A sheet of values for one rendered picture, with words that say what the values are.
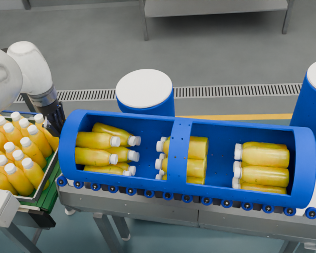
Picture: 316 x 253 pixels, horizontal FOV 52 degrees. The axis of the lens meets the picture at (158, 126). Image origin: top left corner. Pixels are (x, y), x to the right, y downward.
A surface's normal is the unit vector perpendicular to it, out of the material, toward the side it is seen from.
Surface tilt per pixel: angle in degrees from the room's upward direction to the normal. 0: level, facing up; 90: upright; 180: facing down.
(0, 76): 85
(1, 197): 0
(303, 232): 71
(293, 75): 0
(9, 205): 90
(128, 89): 0
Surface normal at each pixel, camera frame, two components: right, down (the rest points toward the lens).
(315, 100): -0.81, 0.48
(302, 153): -0.15, -0.41
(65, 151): -0.20, 0.12
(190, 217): -0.21, 0.49
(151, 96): -0.09, -0.66
